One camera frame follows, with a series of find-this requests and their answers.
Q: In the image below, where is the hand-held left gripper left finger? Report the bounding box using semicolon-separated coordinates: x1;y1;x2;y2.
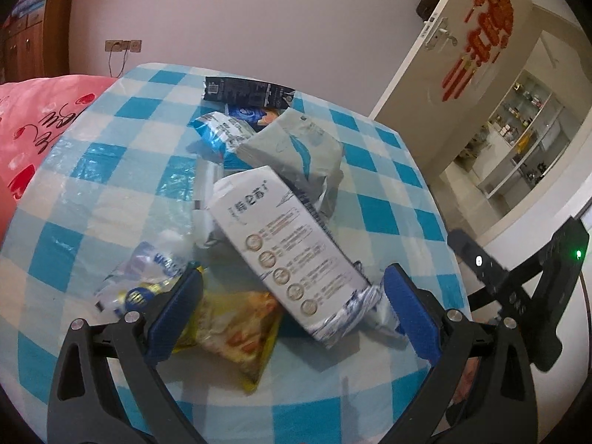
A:
47;266;206;444

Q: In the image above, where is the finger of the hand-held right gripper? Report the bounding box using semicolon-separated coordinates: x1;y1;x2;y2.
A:
447;228;535;319

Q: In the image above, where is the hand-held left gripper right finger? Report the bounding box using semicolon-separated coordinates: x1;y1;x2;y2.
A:
383;263;539;444

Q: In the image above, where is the clear plastic blue-label packet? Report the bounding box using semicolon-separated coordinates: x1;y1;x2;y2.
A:
95;229;206;320

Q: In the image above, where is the yellow snack packet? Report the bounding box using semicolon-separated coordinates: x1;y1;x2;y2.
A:
173;263;284;384

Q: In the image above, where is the white carton pack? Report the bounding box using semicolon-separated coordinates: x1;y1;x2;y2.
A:
206;165;410;350

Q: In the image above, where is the white plastic wrapper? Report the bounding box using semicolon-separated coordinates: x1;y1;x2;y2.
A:
193;157;227;248

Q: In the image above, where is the blue white packet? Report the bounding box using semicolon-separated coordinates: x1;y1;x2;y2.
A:
188;106;283;167

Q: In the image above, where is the grey packet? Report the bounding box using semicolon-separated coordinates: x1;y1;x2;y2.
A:
237;108;345;220

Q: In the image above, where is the dark blue packet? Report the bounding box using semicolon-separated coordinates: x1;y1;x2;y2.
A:
202;75;295;107

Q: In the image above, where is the glass shelf unit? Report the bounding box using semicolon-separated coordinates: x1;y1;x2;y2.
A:
478;69;567;199

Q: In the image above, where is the blue white checkered tablecloth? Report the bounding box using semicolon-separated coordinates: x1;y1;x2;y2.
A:
0;62;472;444

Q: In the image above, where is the cream door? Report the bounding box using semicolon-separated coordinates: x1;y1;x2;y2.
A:
369;0;544;176

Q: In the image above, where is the red door decoration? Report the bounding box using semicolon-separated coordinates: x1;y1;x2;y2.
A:
439;0;516;101

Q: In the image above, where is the pink printed blanket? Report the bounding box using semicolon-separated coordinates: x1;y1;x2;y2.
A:
0;74;118;236

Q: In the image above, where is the brown wooden cabinet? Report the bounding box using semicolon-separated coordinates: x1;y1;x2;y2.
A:
0;0;77;86

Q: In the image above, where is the silver door handle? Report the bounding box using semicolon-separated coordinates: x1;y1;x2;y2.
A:
425;16;458;51

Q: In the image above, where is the thin wall cable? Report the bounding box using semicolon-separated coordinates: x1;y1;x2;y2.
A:
107;48;128;78

